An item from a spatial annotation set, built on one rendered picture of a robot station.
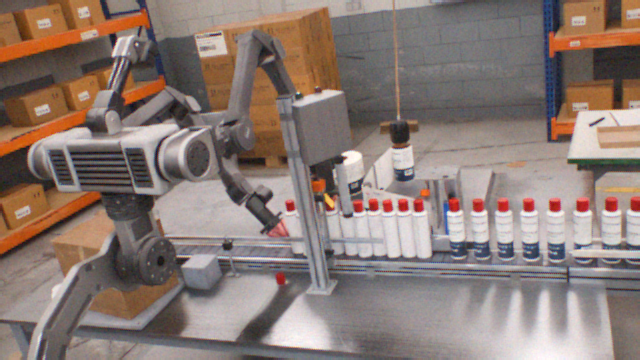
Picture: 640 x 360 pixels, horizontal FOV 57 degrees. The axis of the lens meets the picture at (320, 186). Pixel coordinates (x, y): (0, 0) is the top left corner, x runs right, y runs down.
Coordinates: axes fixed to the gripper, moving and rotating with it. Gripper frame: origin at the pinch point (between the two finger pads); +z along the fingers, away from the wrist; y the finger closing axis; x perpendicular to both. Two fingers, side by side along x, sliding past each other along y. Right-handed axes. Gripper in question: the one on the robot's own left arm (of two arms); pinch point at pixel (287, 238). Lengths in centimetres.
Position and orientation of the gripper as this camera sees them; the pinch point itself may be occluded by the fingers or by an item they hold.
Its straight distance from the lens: 218.1
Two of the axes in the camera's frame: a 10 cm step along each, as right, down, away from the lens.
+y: 3.3, -4.1, 8.5
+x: -6.4, 5.7, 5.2
